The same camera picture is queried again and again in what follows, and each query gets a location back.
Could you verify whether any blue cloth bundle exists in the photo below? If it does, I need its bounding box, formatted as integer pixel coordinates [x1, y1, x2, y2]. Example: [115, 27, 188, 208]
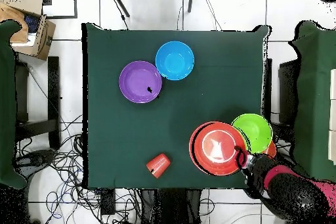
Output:
[23, 14, 41, 34]

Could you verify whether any orange cup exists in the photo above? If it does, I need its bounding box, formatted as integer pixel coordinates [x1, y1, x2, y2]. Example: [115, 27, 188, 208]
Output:
[146, 152, 172, 179]

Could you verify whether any green covered side table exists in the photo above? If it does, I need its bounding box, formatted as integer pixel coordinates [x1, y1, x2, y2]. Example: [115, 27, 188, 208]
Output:
[288, 20, 336, 183]
[0, 20, 27, 189]

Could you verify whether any large orange bowl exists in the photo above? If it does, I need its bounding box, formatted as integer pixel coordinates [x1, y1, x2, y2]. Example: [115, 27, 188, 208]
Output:
[188, 121, 249, 177]

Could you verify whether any dark green tablecloth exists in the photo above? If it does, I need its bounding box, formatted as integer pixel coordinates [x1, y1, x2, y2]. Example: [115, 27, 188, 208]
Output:
[81, 22, 272, 191]

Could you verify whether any tangle of cables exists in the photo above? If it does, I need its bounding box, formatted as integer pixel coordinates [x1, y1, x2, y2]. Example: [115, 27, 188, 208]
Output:
[15, 113, 142, 224]

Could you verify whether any purple bowl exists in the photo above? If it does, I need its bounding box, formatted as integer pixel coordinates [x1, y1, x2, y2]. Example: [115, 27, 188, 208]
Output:
[118, 60, 163, 104]

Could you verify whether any cardboard box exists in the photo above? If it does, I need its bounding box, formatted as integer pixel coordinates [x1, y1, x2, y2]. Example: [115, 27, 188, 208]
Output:
[0, 0, 56, 62]

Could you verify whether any blue cable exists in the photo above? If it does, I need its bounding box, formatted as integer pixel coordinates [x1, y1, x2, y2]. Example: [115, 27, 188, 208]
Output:
[47, 192, 64, 221]

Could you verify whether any dark grey stand base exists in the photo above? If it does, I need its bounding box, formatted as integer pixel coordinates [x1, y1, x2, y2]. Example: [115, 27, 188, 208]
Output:
[14, 149, 57, 180]

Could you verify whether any small orange bowl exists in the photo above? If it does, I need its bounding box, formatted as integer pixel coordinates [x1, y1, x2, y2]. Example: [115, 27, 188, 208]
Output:
[264, 141, 278, 160]

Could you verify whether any white board black frame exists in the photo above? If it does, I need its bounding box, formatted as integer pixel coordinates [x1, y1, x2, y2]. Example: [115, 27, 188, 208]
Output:
[41, 0, 78, 20]

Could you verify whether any green bowl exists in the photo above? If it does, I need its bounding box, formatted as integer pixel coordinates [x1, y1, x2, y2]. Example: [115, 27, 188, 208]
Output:
[231, 113, 274, 154]

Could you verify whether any black power strip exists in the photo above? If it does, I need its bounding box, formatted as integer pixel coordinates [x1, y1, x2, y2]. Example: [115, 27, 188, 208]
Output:
[100, 188, 117, 215]

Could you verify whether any black chair frame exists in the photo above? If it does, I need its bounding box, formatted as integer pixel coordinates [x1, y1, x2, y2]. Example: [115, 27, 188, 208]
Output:
[262, 58, 299, 135]
[14, 56, 61, 151]

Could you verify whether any large blue bowl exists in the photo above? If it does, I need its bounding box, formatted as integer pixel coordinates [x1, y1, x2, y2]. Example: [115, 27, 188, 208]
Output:
[154, 40, 196, 81]

